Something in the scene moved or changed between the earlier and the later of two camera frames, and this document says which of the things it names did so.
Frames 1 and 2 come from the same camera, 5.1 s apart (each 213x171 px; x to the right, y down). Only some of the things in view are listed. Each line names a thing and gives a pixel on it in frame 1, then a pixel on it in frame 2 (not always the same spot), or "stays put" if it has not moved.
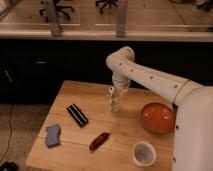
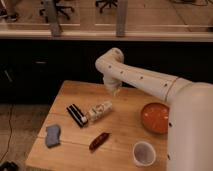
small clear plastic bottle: (113, 103) → (99, 110)
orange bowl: (157, 118) stays put
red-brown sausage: (99, 141) stays put
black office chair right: (106, 2) stays put
